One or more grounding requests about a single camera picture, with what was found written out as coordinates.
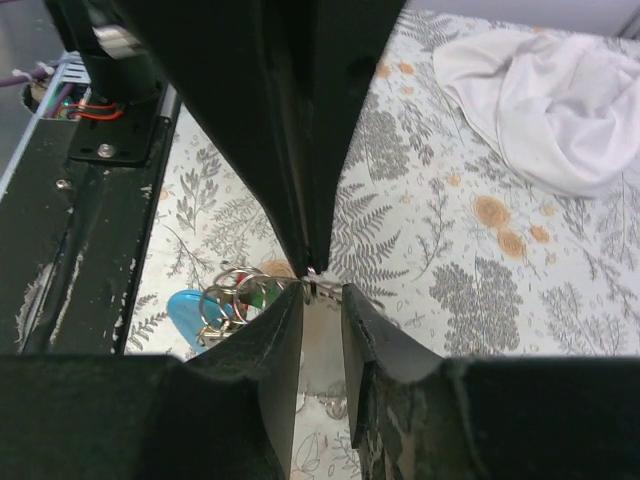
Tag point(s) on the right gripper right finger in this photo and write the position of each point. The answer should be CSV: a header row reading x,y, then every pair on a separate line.
x,y
416,415

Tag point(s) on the floral table mat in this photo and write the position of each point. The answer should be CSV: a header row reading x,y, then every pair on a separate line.
x,y
467,258

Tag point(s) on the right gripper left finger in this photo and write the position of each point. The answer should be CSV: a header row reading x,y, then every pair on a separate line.
x,y
228,413

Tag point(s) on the white crumpled cloth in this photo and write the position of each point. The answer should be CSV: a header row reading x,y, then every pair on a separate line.
x,y
562,112

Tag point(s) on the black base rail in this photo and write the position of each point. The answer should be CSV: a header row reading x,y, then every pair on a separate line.
x,y
76,217

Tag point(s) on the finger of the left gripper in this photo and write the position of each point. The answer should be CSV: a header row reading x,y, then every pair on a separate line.
x,y
231,64
348,39

